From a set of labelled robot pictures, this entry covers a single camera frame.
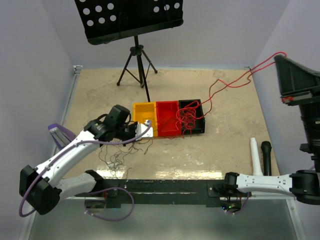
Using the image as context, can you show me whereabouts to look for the yellow plastic bin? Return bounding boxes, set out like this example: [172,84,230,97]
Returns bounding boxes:
[133,102,158,138]

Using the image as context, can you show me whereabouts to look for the red plastic bin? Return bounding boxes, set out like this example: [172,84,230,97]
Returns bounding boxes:
[156,100,182,137]

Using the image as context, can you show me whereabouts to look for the red cable tangle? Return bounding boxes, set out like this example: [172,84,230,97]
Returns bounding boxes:
[159,51,288,140]

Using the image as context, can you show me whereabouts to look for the black plastic bin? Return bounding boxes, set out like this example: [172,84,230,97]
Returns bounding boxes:
[178,99,206,135]

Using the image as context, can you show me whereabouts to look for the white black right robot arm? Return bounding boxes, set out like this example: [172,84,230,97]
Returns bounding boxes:
[222,55,320,205]

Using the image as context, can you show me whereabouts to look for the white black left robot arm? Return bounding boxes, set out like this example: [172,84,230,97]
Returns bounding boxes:
[18,104,142,217]

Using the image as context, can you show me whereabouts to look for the black microphone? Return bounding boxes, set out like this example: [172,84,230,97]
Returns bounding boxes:
[261,141,272,176]

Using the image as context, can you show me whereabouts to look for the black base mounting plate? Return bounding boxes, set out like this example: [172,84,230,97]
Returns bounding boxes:
[82,178,252,209]

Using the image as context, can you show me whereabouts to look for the purple metronome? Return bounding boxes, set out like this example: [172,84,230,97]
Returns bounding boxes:
[48,123,76,150]

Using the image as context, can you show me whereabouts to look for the white microphone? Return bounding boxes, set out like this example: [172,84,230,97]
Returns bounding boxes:
[250,137,264,176]

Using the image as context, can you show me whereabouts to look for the black music stand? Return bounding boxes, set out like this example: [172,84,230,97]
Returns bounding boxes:
[75,0,184,90]

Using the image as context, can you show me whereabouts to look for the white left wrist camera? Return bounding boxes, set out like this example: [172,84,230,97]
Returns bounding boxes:
[135,119,154,140]

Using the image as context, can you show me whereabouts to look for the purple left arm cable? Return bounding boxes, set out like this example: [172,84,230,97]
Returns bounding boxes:
[18,121,153,218]

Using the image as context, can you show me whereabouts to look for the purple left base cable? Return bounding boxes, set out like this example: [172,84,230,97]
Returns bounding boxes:
[84,186,136,221]

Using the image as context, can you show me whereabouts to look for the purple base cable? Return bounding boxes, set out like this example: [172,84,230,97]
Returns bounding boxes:
[84,186,136,221]
[224,192,251,216]

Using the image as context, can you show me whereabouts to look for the aluminium front rail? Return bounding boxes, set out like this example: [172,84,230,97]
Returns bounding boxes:
[29,178,297,201]

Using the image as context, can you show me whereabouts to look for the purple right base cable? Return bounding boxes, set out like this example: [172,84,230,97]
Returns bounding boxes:
[224,192,251,216]

